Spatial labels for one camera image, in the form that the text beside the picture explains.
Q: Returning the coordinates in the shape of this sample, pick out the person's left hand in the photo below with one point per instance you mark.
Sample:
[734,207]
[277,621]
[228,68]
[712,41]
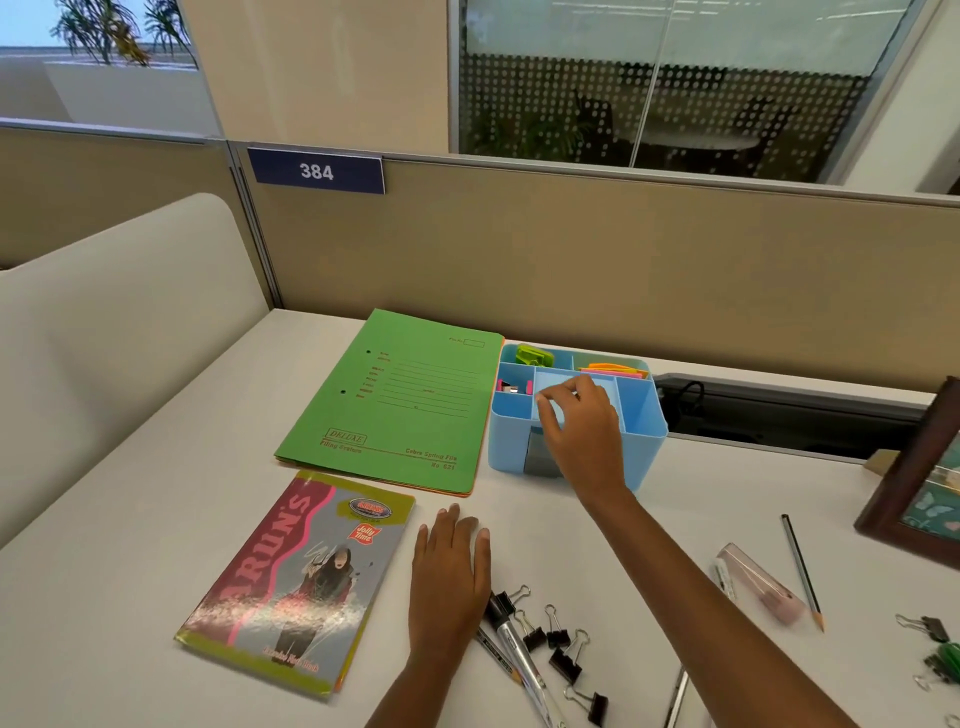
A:
[446,592]

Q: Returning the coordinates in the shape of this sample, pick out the person's right hand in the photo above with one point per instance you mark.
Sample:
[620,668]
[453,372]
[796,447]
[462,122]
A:
[592,442]

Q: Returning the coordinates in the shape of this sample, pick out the person's right thumb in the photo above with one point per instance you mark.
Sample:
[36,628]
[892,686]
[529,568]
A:
[551,424]

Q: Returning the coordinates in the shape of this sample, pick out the person's left middle finger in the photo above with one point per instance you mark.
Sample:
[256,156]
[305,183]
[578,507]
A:
[448,529]

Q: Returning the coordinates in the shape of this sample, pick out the person's left thumb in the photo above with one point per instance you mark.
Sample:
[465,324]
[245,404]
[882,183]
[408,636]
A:
[484,559]

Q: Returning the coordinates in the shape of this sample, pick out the person's right forearm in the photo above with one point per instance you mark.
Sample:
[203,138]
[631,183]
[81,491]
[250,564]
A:
[697,600]

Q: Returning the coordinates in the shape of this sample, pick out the person's left forearm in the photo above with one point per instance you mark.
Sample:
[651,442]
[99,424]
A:
[427,694]

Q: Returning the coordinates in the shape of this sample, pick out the black binder clip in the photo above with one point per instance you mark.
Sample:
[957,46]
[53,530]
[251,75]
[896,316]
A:
[557,636]
[566,664]
[504,604]
[532,636]
[596,706]

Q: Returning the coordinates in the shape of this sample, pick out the pink pencil sharpener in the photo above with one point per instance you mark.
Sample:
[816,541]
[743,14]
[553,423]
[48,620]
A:
[517,387]

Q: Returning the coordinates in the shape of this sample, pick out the green stapler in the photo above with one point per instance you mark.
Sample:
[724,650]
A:
[534,355]

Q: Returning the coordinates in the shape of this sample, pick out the stack of neon sticky notes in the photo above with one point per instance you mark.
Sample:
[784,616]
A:
[611,369]

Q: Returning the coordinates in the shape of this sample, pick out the light blue desk organizer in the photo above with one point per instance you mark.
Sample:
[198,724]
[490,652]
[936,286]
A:
[645,442]

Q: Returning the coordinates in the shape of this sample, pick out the thin black pen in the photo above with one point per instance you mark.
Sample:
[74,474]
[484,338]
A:
[496,654]

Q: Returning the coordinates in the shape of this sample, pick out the black capped marker pen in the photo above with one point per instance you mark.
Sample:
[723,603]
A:
[517,652]

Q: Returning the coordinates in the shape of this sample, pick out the green paper file folder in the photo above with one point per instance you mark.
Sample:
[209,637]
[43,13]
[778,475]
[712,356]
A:
[397,401]

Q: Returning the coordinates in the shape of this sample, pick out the pink and green notebook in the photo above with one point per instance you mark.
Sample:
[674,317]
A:
[292,585]

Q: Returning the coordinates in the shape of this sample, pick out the beige cubicle partition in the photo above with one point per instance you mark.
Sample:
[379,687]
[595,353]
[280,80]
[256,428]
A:
[600,255]

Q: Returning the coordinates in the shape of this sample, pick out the white correction pen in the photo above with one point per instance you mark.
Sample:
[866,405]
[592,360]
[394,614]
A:
[724,579]

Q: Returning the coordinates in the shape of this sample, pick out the silver metal pen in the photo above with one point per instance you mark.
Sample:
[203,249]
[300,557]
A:
[676,697]

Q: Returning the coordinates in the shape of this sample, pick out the dark striped pencil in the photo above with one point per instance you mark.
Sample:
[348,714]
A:
[801,570]

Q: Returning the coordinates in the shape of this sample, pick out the blue desk number sign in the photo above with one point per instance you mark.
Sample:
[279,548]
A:
[316,171]

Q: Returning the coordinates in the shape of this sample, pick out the dotted frosted glass window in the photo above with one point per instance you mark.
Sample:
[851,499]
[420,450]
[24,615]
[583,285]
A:
[660,82]

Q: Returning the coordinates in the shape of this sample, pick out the white curved desk divider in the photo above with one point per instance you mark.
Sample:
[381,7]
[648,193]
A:
[112,337]

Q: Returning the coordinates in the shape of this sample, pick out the grey binder clip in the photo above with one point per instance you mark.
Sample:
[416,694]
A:
[934,628]

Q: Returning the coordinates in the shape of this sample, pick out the green binder clip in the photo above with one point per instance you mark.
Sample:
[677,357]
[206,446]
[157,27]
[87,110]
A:
[946,660]

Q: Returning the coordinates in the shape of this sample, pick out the dark brown picture frame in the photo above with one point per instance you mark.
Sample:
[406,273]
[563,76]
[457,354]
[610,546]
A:
[892,480]

